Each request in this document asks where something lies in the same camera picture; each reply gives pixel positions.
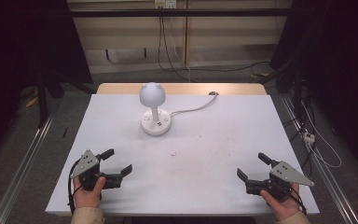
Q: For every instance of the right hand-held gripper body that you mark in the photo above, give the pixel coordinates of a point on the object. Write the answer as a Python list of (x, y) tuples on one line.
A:
[(287, 174)]

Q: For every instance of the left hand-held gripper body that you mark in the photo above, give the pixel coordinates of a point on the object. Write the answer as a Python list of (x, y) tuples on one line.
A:
[(85, 165)]

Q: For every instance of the person's left hand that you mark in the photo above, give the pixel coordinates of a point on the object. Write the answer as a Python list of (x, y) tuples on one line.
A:
[(85, 197)]

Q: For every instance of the person's right hand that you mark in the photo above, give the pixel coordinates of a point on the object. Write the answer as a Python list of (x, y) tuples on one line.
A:
[(287, 207)]

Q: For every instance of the white floor power strip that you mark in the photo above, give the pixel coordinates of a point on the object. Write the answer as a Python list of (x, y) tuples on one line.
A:
[(309, 138)]

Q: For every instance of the white table cover sheet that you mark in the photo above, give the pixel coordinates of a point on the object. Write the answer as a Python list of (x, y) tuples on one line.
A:
[(199, 155)]

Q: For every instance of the white round-shade desk lamp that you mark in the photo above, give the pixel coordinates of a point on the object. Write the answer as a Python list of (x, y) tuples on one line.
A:
[(152, 95)]

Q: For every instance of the black metal stand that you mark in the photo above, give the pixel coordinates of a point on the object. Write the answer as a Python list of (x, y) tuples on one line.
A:
[(43, 99)]

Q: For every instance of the yellow floor tape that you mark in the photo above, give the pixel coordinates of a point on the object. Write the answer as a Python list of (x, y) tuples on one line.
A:
[(32, 101)]

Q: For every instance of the black curtain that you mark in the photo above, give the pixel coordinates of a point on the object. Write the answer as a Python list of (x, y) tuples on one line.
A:
[(28, 40), (338, 62)]

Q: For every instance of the black horizontal bar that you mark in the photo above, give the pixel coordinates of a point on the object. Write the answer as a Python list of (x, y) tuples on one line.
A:
[(180, 12)]

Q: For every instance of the aluminium floor rail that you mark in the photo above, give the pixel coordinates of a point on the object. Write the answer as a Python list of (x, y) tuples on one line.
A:
[(326, 174), (21, 168)]

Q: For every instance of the white wall socket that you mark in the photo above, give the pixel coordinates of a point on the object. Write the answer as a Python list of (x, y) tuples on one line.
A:
[(165, 3)]

